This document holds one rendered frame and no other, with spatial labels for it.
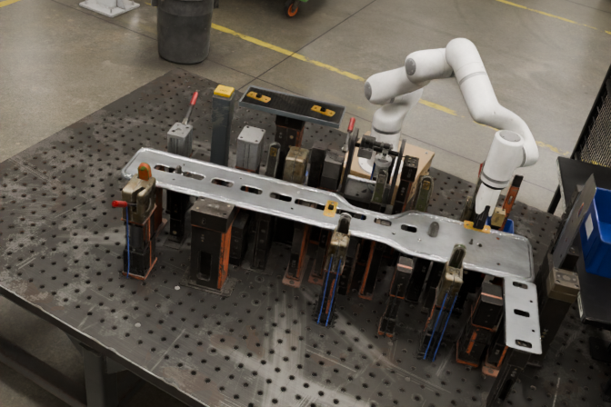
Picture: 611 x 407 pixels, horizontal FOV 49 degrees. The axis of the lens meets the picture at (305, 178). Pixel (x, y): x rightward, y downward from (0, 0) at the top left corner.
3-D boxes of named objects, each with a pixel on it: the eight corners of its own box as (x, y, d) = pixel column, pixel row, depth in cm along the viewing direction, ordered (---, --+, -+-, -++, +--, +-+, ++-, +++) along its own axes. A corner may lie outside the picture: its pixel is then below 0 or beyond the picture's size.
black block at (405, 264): (373, 338, 220) (391, 272, 203) (376, 315, 229) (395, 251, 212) (396, 344, 219) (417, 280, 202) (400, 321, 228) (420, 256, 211)
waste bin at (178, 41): (135, 54, 511) (133, -41, 469) (178, 34, 552) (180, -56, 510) (188, 76, 495) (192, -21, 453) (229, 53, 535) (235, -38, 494)
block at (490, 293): (451, 362, 216) (475, 301, 200) (453, 337, 225) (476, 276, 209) (481, 371, 215) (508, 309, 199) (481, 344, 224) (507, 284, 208)
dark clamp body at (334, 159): (302, 246, 252) (316, 162, 230) (310, 225, 263) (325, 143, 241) (330, 253, 251) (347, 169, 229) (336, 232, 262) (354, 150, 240)
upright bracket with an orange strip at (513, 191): (472, 285, 247) (515, 174, 218) (473, 282, 248) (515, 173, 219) (480, 287, 247) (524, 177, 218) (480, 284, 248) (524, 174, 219)
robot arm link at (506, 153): (503, 163, 207) (477, 166, 204) (515, 126, 200) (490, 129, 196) (518, 179, 201) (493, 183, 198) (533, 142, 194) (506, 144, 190)
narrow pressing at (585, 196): (554, 277, 210) (595, 190, 191) (550, 253, 219) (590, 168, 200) (555, 278, 210) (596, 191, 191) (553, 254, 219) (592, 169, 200)
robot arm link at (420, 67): (400, 104, 272) (362, 108, 267) (395, 74, 273) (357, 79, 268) (461, 76, 224) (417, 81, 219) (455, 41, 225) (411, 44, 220)
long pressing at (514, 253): (113, 181, 222) (113, 177, 221) (141, 146, 240) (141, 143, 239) (535, 286, 207) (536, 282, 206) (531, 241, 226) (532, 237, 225)
